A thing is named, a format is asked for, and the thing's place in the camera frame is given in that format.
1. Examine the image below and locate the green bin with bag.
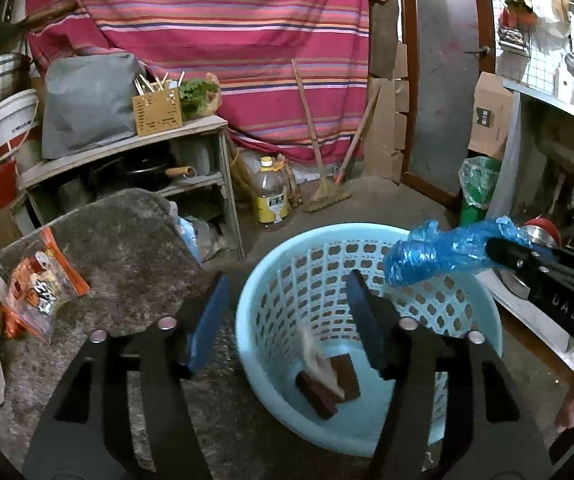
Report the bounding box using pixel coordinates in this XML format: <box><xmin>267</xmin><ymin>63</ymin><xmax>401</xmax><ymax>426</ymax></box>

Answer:
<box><xmin>458</xmin><ymin>156</ymin><xmax>502</xmax><ymax>226</ymax></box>

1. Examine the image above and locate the wooden stick with red grip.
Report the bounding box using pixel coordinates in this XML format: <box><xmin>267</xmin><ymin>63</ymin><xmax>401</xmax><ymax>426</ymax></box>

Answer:
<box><xmin>334</xmin><ymin>85</ymin><xmax>382</xmax><ymax>186</ymax></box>

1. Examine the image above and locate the white crumpled wrapper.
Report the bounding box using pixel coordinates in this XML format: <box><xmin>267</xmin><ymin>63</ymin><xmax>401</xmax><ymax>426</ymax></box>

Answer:
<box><xmin>299</xmin><ymin>327</ymin><xmax>342</xmax><ymax>396</ymax></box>

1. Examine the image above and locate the cardboard sheets stack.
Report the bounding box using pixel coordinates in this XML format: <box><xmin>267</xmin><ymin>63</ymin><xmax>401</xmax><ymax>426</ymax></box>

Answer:
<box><xmin>367</xmin><ymin>0</ymin><xmax>410</xmax><ymax>183</ymax></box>

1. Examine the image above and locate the person's right hand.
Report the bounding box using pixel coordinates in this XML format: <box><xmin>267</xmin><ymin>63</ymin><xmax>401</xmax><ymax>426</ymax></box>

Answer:
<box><xmin>556</xmin><ymin>385</ymin><xmax>574</xmax><ymax>428</ymax></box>

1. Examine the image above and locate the brown small box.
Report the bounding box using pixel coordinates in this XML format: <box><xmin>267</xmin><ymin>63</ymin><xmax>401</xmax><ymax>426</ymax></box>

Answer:
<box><xmin>329</xmin><ymin>354</ymin><xmax>361</xmax><ymax>401</ymax></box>
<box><xmin>295</xmin><ymin>370</ymin><xmax>342</xmax><ymax>420</ymax></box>

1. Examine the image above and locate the green leafy vegetable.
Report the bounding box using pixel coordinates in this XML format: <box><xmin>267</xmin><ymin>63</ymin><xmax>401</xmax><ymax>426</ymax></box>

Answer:
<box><xmin>179</xmin><ymin>72</ymin><xmax>222</xmax><ymax>121</ymax></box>

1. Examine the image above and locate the blue white plastic bag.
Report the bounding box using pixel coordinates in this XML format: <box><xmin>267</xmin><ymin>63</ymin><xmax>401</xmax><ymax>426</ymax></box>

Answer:
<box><xmin>169</xmin><ymin>202</ymin><xmax>218</xmax><ymax>266</ymax></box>

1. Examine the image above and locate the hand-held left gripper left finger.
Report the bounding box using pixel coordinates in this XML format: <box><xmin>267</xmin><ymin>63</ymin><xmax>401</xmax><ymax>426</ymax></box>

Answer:
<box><xmin>23</xmin><ymin>272</ymin><xmax>232</xmax><ymax>480</ymax></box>

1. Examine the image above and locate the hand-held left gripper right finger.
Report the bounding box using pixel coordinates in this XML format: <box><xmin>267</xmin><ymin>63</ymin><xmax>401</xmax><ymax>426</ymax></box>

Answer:
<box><xmin>345</xmin><ymin>269</ymin><xmax>552</xmax><ymax>480</ymax></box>

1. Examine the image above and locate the grey fabric bag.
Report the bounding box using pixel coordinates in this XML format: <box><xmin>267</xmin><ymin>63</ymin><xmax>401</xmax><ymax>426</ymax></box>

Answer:
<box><xmin>42</xmin><ymin>52</ymin><xmax>148</xmax><ymax>160</ymax></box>

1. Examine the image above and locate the straw broom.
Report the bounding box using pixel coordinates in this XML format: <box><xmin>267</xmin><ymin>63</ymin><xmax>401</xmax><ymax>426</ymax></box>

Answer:
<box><xmin>291</xmin><ymin>57</ymin><xmax>354</xmax><ymax>213</ymax></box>

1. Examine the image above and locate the red striped cloth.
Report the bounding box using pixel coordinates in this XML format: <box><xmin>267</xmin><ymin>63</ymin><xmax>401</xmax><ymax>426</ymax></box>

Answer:
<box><xmin>26</xmin><ymin>0</ymin><xmax>372</xmax><ymax>163</ymax></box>

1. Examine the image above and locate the steel pot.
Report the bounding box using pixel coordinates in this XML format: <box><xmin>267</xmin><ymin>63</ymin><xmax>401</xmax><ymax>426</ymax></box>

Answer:
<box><xmin>0</xmin><ymin>52</ymin><xmax>32</xmax><ymax>106</ymax></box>

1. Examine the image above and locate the white plastic bucket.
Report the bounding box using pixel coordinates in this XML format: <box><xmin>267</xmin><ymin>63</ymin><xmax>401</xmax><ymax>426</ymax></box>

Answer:
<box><xmin>0</xmin><ymin>89</ymin><xmax>42</xmax><ymax>163</ymax></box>

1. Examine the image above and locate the black pan with wooden handle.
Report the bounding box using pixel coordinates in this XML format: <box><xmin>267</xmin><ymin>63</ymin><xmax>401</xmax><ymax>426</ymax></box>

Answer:
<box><xmin>84</xmin><ymin>157</ymin><xmax>198</xmax><ymax>196</ymax></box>

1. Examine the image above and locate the steel counter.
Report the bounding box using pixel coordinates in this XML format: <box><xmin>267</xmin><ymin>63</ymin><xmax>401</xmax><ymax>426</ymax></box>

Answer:
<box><xmin>504</xmin><ymin>77</ymin><xmax>574</xmax><ymax>126</ymax></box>

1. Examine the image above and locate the yellow label oil bottle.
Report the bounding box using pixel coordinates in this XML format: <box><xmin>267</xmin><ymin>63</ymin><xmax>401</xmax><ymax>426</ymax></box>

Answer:
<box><xmin>253</xmin><ymin>156</ymin><xmax>292</xmax><ymax>232</ymax></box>

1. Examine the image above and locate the wooden chopstick holder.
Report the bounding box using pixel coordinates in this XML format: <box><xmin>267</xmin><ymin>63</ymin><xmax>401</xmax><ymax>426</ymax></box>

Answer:
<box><xmin>133</xmin><ymin>72</ymin><xmax>186</xmax><ymax>137</ymax></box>

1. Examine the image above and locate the grey metal door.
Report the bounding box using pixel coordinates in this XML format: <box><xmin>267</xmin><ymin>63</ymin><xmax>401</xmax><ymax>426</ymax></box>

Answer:
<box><xmin>399</xmin><ymin>0</ymin><xmax>498</xmax><ymax>208</ymax></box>

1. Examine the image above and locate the light blue plastic basket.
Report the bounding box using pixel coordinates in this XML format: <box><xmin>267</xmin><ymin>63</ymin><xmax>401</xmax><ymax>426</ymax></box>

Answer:
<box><xmin>235</xmin><ymin>223</ymin><xmax>504</xmax><ymax>458</ymax></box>

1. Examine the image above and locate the grey wooden shelf unit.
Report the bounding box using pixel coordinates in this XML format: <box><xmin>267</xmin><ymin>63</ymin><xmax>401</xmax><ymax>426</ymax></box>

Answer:
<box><xmin>17</xmin><ymin>115</ymin><xmax>246</xmax><ymax>263</ymax></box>

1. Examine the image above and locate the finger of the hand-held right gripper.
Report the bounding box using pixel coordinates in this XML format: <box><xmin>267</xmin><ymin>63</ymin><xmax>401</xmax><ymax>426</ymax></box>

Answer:
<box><xmin>486</xmin><ymin>236</ymin><xmax>574</xmax><ymax>287</ymax></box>

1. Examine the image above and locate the orange clear snack packet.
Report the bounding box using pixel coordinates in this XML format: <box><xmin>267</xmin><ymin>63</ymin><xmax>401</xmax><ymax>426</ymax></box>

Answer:
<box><xmin>6</xmin><ymin>227</ymin><xmax>91</xmax><ymax>343</ymax></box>

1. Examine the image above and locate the brown cardboard box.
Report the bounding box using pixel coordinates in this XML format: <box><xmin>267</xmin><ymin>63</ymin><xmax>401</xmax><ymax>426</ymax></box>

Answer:
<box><xmin>467</xmin><ymin>71</ymin><xmax>515</xmax><ymax>161</ymax></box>

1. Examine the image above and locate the red lid metal can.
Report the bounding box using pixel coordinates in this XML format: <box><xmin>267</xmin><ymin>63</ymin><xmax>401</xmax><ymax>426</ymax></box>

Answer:
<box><xmin>524</xmin><ymin>217</ymin><xmax>562</xmax><ymax>248</ymax></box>

